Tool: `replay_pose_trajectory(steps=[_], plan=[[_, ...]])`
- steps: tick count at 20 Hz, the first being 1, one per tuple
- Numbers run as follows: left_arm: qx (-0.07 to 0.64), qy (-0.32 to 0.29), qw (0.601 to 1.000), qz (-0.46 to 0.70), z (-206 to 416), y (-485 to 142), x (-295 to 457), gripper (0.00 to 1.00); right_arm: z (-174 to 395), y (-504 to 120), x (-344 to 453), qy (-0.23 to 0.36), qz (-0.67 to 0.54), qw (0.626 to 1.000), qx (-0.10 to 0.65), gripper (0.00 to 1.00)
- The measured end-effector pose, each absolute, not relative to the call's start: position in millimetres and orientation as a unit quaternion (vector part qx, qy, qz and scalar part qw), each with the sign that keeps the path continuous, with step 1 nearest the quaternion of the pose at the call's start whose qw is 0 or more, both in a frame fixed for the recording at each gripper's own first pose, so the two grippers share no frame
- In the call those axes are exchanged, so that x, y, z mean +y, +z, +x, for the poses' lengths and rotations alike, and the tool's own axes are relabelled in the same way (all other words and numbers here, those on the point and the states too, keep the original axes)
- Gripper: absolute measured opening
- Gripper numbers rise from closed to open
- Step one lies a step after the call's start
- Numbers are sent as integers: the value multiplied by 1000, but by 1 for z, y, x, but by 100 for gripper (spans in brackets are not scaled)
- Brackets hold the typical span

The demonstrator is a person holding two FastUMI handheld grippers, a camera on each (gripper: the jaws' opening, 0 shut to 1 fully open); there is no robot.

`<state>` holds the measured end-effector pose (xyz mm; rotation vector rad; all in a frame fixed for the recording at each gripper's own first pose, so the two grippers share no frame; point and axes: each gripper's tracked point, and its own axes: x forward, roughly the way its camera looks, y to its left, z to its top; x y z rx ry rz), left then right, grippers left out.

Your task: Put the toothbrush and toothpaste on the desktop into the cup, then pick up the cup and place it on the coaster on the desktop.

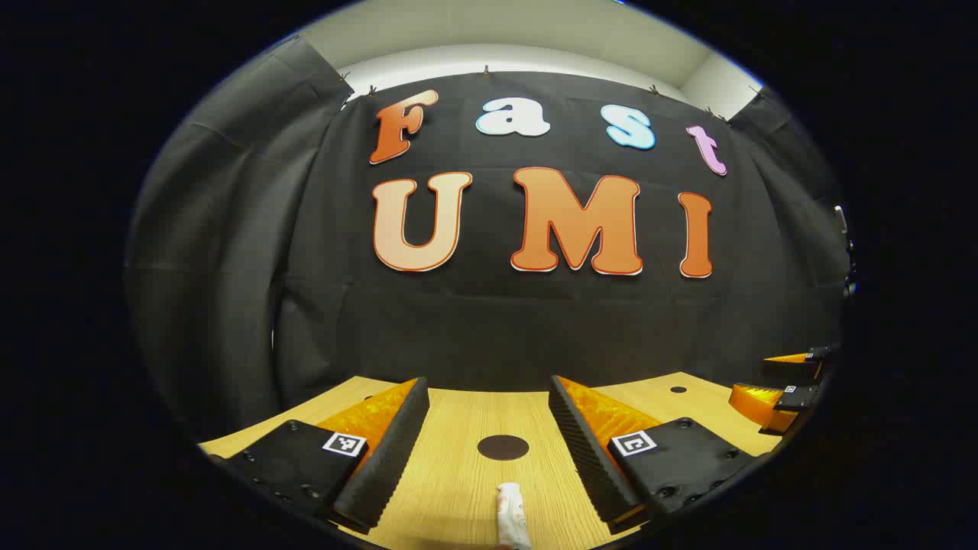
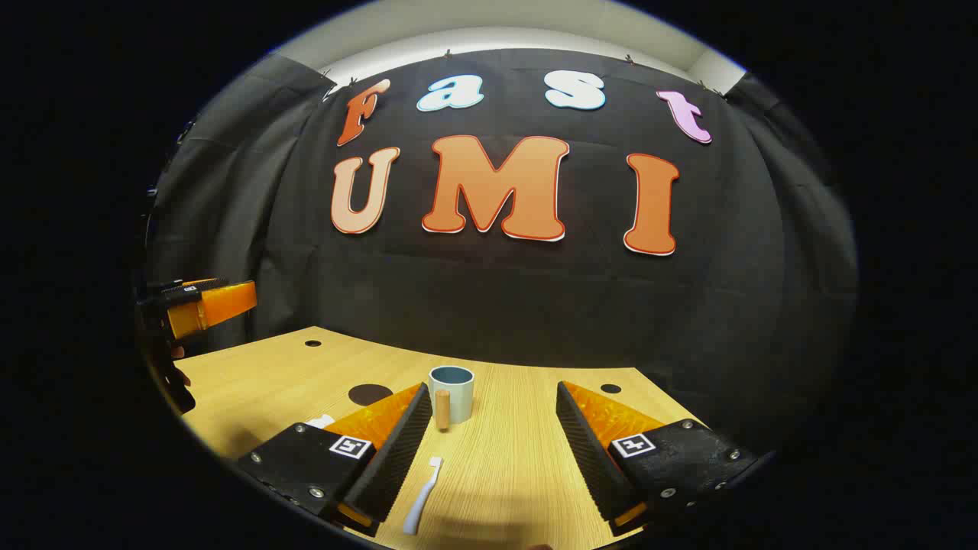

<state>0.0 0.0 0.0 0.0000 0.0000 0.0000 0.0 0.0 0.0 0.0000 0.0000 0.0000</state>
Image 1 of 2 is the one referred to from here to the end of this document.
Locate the white toothpaste tube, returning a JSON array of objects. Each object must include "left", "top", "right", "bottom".
[{"left": 497, "top": 483, "right": 533, "bottom": 550}]

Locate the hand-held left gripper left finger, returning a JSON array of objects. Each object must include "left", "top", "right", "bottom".
[{"left": 200, "top": 377, "right": 430, "bottom": 535}]

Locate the dark round coaster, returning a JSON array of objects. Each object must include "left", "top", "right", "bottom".
[{"left": 478, "top": 435, "right": 530, "bottom": 461}]

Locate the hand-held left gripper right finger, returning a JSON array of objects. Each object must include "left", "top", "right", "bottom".
[{"left": 549, "top": 374, "right": 765, "bottom": 534}]

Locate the black backdrop cloth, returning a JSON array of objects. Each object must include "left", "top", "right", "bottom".
[{"left": 126, "top": 34, "right": 853, "bottom": 440}]

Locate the wooden desktop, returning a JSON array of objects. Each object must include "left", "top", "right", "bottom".
[{"left": 197, "top": 372, "right": 795, "bottom": 550}]

